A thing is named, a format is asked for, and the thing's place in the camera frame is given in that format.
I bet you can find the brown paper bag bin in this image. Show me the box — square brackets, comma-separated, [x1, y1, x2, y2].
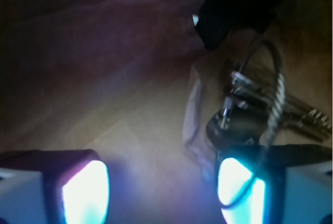
[0, 0, 333, 224]

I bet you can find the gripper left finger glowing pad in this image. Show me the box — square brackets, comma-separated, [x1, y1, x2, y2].
[1, 150, 110, 223]

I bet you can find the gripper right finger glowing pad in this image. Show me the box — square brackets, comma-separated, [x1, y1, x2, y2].
[216, 144, 332, 223]

